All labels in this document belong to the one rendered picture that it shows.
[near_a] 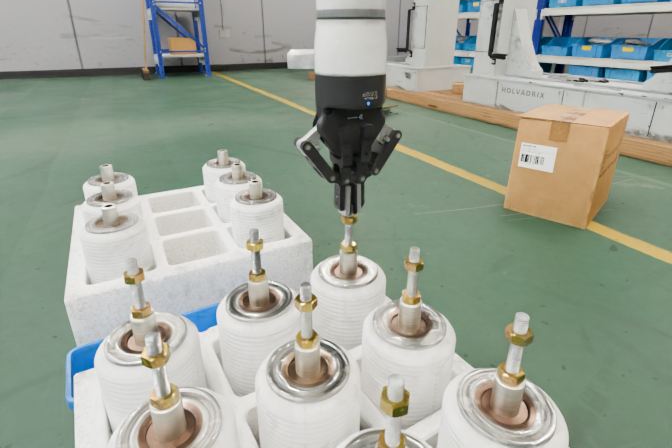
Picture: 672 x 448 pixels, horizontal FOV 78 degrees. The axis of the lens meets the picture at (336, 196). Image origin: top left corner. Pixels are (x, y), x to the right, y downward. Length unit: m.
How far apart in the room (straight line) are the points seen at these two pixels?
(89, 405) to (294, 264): 0.39
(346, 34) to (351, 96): 0.06
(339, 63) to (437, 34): 3.15
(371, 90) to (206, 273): 0.43
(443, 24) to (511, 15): 0.73
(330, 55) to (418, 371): 0.31
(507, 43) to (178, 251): 2.56
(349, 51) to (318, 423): 0.33
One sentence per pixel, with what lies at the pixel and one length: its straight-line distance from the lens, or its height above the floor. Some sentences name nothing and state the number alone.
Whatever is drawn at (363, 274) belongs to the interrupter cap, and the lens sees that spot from 0.53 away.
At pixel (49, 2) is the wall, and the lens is 6.37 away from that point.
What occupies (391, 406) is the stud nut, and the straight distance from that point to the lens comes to 0.28.
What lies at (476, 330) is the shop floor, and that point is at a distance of 0.88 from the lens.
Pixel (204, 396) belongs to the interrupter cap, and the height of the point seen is 0.25.
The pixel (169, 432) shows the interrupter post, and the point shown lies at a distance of 0.37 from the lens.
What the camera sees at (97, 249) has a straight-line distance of 0.72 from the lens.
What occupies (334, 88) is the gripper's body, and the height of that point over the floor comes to 0.48.
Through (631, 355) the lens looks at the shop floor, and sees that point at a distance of 0.95.
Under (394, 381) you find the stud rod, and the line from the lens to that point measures 0.27.
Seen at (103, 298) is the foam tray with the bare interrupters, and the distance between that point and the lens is 0.72.
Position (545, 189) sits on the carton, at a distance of 1.39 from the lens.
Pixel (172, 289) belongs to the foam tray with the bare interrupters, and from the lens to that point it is 0.72.
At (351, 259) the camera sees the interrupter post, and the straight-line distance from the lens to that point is 0.51.
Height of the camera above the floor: 0.53
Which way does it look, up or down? 22 degrees down
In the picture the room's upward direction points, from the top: straight up
